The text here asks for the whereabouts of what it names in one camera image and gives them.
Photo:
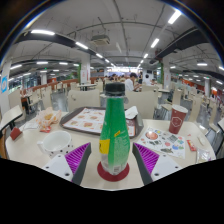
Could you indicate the ceiling air conditioner unit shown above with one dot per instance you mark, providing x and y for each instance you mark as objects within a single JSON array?
[{"x": 100, "y": 40}]

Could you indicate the white polka-dot mug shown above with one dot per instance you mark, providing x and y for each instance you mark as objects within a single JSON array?
[{"x": 55, "y": 143}]

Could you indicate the red sauce packet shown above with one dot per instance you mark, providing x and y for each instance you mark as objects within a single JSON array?
[{"x": 191, "y": 145}]

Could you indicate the crumpled white napkin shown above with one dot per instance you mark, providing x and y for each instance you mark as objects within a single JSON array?
[{"x": 131, "y": 112}]

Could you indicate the flat round red coaster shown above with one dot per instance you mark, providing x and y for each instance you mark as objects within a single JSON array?
[{"x": 113, "y": 177}]

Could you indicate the person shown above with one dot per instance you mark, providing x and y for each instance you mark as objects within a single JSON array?
[{"x": 129, "y": 84}]

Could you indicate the group of ceiling lights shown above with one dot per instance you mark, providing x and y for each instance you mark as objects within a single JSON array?
[{"x": 174, "y": 16}]

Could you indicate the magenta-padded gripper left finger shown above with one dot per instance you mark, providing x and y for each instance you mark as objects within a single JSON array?
[{"x": 77, "y": 159}]

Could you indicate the beige neighbouring table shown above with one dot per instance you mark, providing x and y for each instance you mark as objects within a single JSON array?
[
  {"x": 10, "y": 115},
  {"x": 221, "y": 125}
]

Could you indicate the red paper cup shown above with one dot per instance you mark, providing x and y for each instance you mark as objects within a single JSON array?
[{"x": 177, "y": 120}]

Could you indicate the brown food tray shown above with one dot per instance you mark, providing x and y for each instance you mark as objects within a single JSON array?
[{"x": 85, "y": 120}]

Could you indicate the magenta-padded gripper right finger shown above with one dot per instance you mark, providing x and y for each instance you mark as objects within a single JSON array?
[{"x": 146, "y": 159}]

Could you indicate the small red card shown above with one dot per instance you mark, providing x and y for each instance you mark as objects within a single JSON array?
[{"x": 15, "y": 133}]

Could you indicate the white paper receipt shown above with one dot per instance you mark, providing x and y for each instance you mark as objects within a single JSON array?
[{"x": 30, "y": 125}]

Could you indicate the green plastic drink bottle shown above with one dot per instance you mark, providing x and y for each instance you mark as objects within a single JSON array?
[{"x": 115, "y": 133}]

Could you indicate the group of beige chairs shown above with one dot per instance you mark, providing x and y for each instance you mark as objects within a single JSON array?
[{"x": 83, "y": 99}]

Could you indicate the colourful sticker sheet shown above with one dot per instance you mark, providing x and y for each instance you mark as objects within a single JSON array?
[{"x": 163, "y": 141}]

